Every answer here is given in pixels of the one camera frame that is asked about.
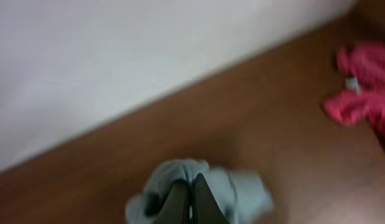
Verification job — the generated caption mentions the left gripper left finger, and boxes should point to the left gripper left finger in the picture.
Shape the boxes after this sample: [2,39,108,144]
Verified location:
[153,180,190,224]

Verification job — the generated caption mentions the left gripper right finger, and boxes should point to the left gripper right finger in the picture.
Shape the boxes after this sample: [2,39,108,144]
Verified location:
[192,173,229,224]

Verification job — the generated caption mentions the light teal t-shirt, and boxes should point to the light teal t-shirt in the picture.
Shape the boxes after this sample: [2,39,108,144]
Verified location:
[125,159,274,224]

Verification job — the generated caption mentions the red printed t-shirt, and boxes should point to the red printed t-shirt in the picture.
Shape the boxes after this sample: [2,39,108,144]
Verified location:
[322,42,385,141]

